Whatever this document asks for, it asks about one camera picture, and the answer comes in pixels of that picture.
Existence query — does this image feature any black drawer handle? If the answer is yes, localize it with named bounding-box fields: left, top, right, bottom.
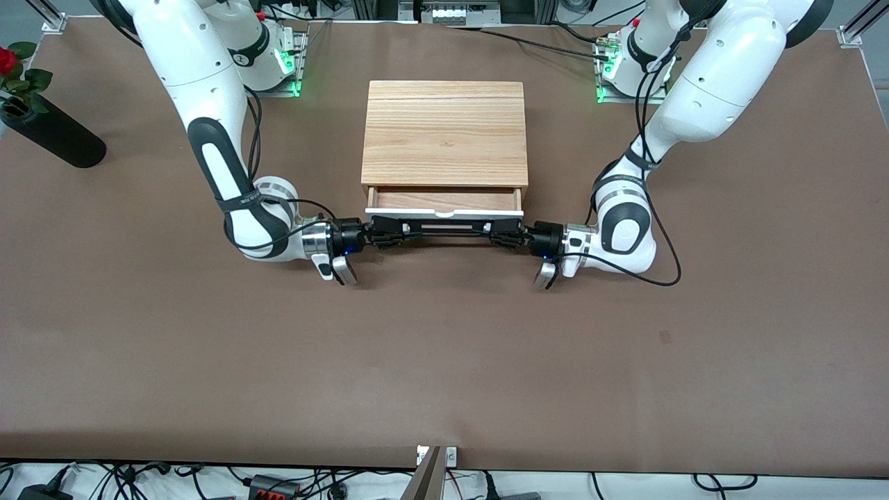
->
left=397, top=221, right=498, bottom=242

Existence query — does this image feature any white-fronted drawer with handle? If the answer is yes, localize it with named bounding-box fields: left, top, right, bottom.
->
left=365, top=185, right=526, bottom=223

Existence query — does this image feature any light wooden drawer cabinet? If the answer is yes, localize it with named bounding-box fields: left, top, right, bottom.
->
left=361, top=81, right=529, bottom=210

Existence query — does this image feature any white power strip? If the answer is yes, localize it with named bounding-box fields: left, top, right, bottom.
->
left=417, top=0, right=502, bottom=26

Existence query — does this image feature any black adapter with red connectors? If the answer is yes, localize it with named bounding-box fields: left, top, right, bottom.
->
left=249, top=474, right=301, bottom=500

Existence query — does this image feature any black cylindrical vase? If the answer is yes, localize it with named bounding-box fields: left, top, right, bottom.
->
left=0, top=97, right=108, bottom=169

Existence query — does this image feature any black power brick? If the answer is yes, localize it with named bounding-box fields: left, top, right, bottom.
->
left=17, top=484, right=74, bottom=500

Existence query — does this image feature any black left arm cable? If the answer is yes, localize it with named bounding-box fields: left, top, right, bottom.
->
left=559, top=17, right=683, bottom=288

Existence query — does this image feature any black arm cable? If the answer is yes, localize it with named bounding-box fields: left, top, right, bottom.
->
left=236, top=87, right=338, bottom=252
left=559, top=17, right=683, bottom=288

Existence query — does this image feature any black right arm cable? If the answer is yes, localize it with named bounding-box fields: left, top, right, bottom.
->
left=236, top=87, right=338, bottom=252

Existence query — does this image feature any long black table cable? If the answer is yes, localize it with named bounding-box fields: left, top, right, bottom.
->
left=450, top=26, right=613, bottom=60

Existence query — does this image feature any silver camera mount bracket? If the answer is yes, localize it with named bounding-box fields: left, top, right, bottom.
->
left=417, top=445, right=458, bottom=467

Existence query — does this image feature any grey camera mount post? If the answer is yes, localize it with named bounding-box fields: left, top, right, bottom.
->
left=401, top=447, right=445, bottom=500

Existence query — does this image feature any looped black floor cable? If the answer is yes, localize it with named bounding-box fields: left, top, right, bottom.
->
left=692, top=473, right=758, bottom=496

